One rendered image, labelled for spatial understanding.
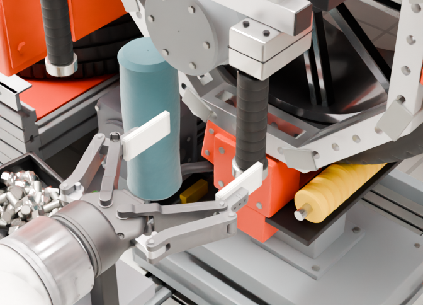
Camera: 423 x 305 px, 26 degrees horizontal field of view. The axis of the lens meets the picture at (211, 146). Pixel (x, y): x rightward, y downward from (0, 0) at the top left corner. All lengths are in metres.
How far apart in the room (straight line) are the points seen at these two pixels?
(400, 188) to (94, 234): 1.37
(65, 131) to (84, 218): 1.16
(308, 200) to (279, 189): 0.06
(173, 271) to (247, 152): 0.79
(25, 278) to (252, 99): 0.34
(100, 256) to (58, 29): 0.45
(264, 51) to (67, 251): 0.30
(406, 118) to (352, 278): 0.58
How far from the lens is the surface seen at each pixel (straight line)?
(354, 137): 1.28
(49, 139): 2.00
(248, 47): 0.99
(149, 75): 1.32
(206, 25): 1.14
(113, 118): 1.80
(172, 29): 1.19
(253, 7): 1.00
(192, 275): 1.78
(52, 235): 0.86
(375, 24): 2.86
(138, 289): 1.38
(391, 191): 2.16
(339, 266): 1.73
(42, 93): 2.09
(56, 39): 1.26
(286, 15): 0.98
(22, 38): 1.68
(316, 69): 1.41
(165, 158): 1.42
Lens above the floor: 1.47
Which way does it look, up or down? 39 degrees down
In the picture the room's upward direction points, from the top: straight up
